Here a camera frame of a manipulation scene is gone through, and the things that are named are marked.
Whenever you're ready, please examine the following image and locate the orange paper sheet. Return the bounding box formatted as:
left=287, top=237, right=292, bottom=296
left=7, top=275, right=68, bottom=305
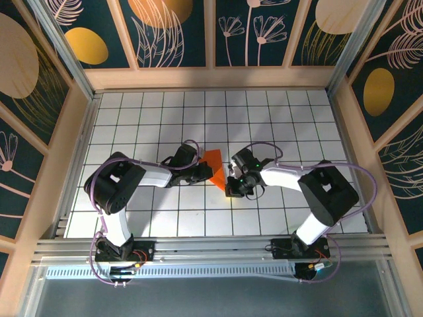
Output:
left=198, top=149, right=229, bottom=195

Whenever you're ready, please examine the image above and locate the thin black cable loop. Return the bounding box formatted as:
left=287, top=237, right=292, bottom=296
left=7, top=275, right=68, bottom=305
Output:
left=245, top=184, right=266, bottom=201

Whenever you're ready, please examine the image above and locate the long aluminium frame rail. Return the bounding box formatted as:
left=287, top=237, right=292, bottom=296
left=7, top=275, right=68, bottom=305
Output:
left=31, top=233, right=394, bottom=265

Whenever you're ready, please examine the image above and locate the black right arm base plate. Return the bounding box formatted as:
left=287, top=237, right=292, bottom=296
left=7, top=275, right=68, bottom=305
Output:
left=270, top=238, right=330, bottom=260

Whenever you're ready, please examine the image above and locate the grey slotted cable duct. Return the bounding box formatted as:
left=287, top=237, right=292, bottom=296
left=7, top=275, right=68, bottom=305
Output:
left=45, top=264, right=298, bottom=281

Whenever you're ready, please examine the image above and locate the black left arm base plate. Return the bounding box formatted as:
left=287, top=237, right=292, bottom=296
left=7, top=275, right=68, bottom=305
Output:
left=95, top=240, right=156, bottom=262

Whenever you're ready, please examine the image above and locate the aluminium side rail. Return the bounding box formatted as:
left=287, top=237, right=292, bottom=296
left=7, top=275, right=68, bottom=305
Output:
left=327, top=91, right=379, bottom=234
left=49, top=92, right=103, bottom=238

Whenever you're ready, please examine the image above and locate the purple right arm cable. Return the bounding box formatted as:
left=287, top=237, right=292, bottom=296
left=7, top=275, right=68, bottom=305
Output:
left=241, top=141, right=378, bottom=285

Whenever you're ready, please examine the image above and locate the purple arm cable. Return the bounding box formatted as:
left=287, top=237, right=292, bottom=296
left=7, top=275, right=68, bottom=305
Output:
left=85, top=139, right=201, bottom=287
left=241, top=141, right=378, bottom=285

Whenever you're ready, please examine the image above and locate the aluminium corner post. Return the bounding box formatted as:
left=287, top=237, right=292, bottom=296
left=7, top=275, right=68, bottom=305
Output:
left=26, top=0, right=100, bottom=102
left=325, top=0, right=396, bottom=95

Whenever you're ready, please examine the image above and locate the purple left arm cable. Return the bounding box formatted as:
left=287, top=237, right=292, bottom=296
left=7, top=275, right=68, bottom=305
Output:
left=85, top=139, right=201, bottom=287

